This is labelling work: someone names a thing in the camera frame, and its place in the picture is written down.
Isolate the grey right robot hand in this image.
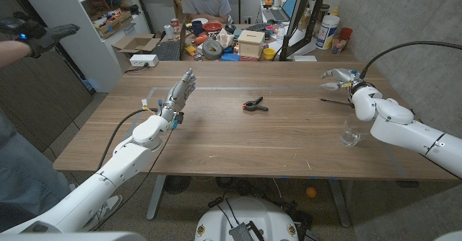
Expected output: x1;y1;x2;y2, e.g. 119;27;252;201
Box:
319;67;362;97

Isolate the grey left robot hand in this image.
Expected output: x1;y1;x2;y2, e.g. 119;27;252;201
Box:
160;68;198;122

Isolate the standing person's bare forearm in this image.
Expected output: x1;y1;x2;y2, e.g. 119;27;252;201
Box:
0;40;32;69

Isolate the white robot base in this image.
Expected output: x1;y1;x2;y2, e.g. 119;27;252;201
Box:
194;196;300;241

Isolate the clear cup with colourful items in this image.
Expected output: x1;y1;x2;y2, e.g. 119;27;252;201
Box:
331;35;349;55

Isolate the red cup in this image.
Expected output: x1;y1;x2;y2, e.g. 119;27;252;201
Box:
339;27;354;42

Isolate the clear glass cup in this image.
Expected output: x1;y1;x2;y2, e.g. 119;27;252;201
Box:
339;113;375;148

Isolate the black orange pliers clamp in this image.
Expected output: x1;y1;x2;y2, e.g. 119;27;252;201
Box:
242;96;269;113

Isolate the black flat keyboard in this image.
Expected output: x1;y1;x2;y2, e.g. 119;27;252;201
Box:
153;40;181;61

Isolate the white wipes canister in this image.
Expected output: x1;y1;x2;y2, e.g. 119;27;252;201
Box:
315;14;341;51

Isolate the white power strip box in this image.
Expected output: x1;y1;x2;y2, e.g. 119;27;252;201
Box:
128;53;160;68

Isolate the black monitor stand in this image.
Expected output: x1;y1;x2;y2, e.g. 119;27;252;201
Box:
279;0;326;62

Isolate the open empty cardboard box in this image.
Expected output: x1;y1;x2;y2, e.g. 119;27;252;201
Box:
111;33;162;54

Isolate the dark tall bottle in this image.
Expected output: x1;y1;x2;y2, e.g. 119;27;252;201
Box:
317;3;331;24

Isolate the dark blue mug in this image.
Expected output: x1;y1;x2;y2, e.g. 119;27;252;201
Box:
191;19;205;37

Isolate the crumpled white bag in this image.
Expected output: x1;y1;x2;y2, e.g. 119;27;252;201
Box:
215;27;235;49

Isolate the black computer monitor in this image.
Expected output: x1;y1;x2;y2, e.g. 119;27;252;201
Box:
287;0;315;49

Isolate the red bowl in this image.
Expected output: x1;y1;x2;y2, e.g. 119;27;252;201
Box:
202;22;224;33

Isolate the open laptop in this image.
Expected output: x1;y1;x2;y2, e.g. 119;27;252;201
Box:
261;0;300;22

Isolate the light wooden box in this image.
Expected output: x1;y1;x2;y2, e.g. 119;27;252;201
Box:
237;30;266;58

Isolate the black round floor fan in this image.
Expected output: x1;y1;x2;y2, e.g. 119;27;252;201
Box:
164;175;192;195

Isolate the cardboard box with tools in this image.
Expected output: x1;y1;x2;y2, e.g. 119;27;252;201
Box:
92;9;134;40

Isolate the seated person grey shirt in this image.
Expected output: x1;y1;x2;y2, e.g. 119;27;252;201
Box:
180;0;234;25

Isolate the black desk keyboard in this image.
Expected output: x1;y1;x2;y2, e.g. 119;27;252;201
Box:
245;22;271;32

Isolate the grey table leg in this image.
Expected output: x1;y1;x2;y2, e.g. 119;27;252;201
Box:
146;175;167;221
328;178;352;229

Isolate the white shelving unit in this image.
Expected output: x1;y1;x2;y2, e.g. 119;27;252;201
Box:
14;0;151;93

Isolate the black white teleoperation glove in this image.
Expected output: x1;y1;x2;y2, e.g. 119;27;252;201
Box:
0;16;81;59

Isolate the standing person in jeans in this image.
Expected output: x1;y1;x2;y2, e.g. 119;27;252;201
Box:
0;109;73;233

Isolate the grey duct tape roll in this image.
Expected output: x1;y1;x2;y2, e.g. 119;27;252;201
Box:
201;38;224;61

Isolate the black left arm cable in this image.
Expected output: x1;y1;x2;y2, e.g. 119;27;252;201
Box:
96;107;162;172

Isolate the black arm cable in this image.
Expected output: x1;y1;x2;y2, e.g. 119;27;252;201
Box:
96;107;162;172
359;40;462;80

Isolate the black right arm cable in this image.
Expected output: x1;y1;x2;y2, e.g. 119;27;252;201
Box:
359;40;462;80

